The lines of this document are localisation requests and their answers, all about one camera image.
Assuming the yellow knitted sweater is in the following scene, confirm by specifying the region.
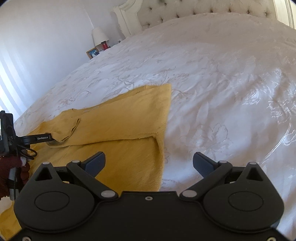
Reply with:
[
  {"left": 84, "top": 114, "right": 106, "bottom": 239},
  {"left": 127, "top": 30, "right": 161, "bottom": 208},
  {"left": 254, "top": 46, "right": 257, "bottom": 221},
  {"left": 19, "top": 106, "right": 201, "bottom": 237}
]
[{"left": 0, "top": 83, "right": 172, "bottom": 240}]

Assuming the white striped curtain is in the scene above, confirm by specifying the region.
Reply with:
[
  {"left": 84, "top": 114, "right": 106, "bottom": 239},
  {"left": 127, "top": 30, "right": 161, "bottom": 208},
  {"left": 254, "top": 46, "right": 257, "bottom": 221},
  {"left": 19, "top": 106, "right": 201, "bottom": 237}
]
[{"left": 1, "top": 45, "right": 34, "bottom": 120}]

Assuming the white floral bedspread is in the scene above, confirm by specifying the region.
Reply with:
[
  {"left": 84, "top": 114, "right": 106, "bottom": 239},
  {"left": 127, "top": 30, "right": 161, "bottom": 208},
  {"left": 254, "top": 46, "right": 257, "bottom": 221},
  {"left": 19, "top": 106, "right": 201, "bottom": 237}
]
[{"left": 16, "top": 14, "right": 295, "bottom": 239}]

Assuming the red candle jar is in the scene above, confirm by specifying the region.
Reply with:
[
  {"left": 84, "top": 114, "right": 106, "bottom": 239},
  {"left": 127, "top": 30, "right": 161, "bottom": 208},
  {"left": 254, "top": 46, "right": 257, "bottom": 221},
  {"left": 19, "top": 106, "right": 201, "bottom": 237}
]
[{"left": 101, "top": 41, "right": 110, "bottom": 51}]

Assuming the white table lamp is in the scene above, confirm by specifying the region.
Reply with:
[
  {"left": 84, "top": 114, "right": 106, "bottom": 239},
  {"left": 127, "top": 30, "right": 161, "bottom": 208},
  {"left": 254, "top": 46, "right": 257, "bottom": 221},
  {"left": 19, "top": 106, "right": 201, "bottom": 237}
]
[{"left": 92, "top": 27, "right": 109, "bottom": 46}]

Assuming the tufted cream headboard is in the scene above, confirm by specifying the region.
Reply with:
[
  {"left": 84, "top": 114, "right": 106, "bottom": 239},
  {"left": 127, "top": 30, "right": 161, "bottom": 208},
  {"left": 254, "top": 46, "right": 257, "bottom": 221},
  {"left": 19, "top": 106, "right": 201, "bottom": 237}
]
[{"left": 112, "top": 0, "right": 295, "bottom": 38}]

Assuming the wooden picture frame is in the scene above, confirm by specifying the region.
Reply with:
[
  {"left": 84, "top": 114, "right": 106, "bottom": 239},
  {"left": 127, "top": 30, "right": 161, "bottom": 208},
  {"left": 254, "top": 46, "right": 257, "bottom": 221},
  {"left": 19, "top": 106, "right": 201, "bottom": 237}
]
[{"left": 86, "top": 47, "right": 99, "bottom": 59}]

